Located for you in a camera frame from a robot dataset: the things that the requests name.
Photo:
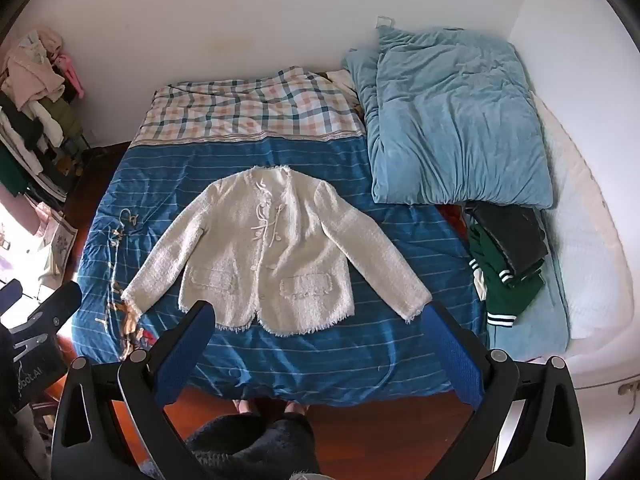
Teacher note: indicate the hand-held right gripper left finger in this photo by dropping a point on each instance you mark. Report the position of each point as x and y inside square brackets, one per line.
[184, 357]

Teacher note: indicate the green varsity jacket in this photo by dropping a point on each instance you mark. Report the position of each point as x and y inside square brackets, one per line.
[505, 300]

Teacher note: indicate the dark grey folded garment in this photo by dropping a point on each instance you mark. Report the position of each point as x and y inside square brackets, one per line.
[510, 240]

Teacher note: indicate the cream tweed jacket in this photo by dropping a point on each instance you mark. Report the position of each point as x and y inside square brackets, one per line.
[280, 240]

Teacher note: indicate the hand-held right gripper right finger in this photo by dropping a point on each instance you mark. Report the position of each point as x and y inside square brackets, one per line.
[456, 360]

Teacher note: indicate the rack of hanging clothes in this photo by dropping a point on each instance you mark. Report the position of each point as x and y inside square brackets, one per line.
[30, 110]

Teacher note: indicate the white mattress pad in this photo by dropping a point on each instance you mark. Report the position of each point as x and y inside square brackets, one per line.
[585, 270]

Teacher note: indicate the beige tote bag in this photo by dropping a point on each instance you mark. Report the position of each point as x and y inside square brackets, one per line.
[57, 245]

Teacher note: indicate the red cloth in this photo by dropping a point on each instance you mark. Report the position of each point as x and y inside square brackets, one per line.
[452, 220]

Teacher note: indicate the wall hook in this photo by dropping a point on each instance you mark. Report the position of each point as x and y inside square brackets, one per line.
[385, 20]

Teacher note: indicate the light blue duvet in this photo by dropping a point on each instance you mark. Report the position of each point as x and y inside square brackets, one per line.
[450, 125]

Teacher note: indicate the pink plush toy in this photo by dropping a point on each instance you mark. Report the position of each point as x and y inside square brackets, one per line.
[70, 72]

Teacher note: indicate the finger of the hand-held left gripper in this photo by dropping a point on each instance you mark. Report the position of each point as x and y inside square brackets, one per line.
[62, 299]
[10, 294]

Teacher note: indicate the blue striped bed sheet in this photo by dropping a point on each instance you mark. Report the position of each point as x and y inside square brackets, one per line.
[320, 360]

